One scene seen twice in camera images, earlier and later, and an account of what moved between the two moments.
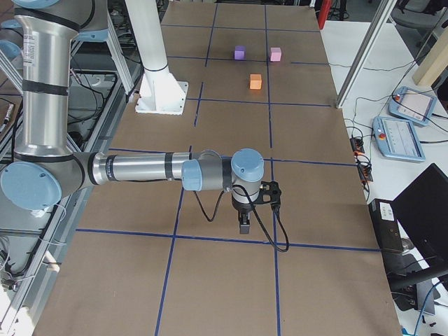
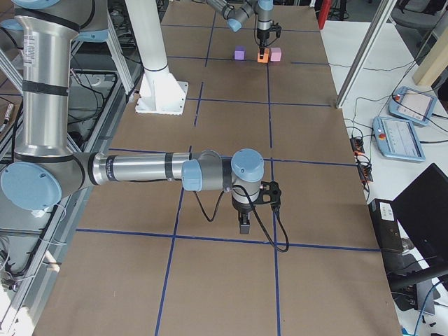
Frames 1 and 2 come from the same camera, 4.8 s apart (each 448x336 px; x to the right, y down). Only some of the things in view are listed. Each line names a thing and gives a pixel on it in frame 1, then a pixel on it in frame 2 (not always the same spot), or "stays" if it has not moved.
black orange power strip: [362, 161] stays
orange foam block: [255, 81] → [265, 57]
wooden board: [435, 62] stays
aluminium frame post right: [384, 8] stays
